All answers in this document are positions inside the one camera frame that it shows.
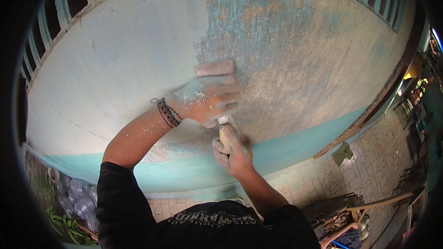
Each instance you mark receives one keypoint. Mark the person's body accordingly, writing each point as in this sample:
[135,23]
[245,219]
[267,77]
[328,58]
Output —
[193,224]

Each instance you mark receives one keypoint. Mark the green leafy plant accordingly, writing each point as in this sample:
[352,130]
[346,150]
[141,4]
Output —
[69,226]

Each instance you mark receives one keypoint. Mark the green cloth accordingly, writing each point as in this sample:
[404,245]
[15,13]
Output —
[342,153]

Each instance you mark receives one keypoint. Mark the person's left hand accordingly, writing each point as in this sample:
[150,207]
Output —
[202,98]

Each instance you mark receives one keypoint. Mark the person's left fingers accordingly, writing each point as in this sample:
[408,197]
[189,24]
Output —
[228,95]

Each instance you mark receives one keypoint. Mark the white plastic cup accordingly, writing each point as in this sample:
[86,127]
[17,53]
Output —
[53,174]

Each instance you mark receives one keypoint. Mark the shop shelf with goods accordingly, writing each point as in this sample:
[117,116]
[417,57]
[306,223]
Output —
[415,107]

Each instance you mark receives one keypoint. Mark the person's right hand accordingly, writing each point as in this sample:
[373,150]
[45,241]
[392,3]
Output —
[240,157]

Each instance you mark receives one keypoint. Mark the long wooden plank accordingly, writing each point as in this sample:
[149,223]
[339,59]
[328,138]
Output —
[380,201]

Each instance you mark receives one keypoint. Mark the pile of clear plastic bottles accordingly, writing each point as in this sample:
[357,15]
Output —
[78,200]

